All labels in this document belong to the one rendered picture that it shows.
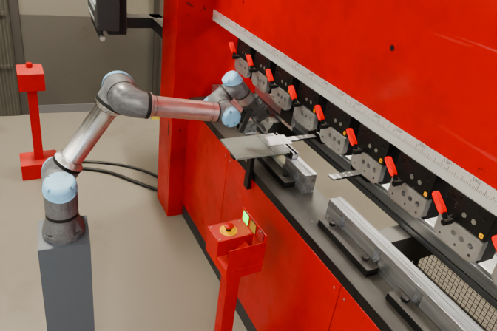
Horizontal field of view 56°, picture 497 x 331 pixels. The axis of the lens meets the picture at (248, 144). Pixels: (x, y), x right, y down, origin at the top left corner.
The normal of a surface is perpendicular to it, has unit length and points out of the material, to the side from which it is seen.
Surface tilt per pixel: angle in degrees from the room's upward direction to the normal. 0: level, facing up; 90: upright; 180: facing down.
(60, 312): 90
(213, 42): 90
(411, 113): 90
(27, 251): 0
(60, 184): 7
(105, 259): 0
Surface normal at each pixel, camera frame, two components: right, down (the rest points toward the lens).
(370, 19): -0.89, 0.11
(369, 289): 0.12, -0.88
